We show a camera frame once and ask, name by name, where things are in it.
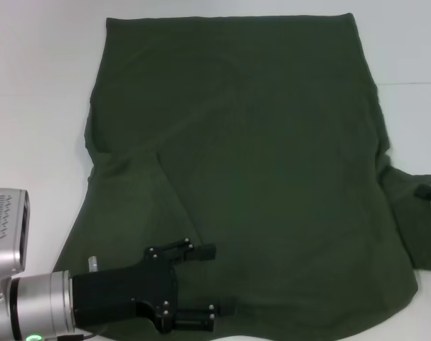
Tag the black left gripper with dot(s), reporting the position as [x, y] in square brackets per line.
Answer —
[119, 291]

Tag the dark green shirt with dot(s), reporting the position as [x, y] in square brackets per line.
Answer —
[254, 142]

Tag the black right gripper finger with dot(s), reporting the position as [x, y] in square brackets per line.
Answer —
[427, 192]

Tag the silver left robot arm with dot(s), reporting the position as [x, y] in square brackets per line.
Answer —
[34, 305]

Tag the left gripper silver plug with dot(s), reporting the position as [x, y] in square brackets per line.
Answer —
[92, 263]

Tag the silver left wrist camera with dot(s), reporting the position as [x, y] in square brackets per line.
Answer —
[5, 231]

